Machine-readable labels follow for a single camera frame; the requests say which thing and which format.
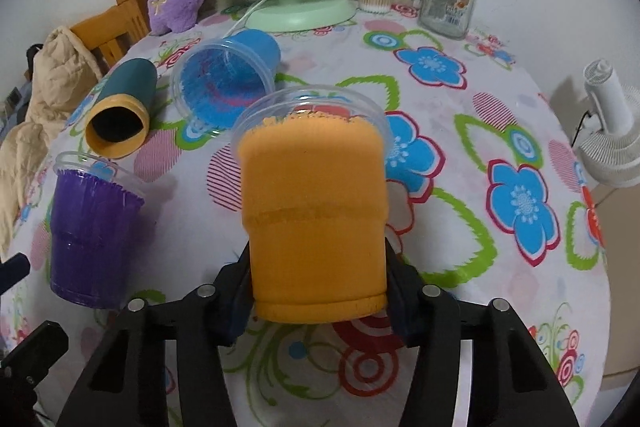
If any orange plastic cup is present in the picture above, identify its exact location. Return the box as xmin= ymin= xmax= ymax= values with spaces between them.
xmin=231 ymin=86 xmax=393 ymax=324

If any purple plastic cup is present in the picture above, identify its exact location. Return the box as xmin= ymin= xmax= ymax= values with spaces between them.
xmin=50 ymin=152 xmax=145 ymax=309

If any blue plastic cup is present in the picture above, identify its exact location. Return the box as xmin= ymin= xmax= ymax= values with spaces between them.
xmin=171 ymin=29 xmax=281 ymax=134

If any teal and yellow tumbler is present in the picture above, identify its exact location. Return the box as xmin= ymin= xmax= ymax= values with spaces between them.
xmin=85 ymin=57 xmax=157 ymax=159

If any beige quilted jacket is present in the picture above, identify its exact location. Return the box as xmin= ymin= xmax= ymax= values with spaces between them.
xmin=0 ymin=26 xmax=103 ymax=260

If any white standing fan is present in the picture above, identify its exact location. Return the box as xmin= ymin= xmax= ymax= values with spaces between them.
xmin=577 ymin=58 xmax=639 ymax=188

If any wooden chair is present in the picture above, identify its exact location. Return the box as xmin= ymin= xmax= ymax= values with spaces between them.
xmin=70 ymin=0 xmax=151 ymax=74

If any floral tablecloth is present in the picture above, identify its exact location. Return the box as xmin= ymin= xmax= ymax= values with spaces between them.
xmin=0 ymin=2 xmax=614 ymax=427

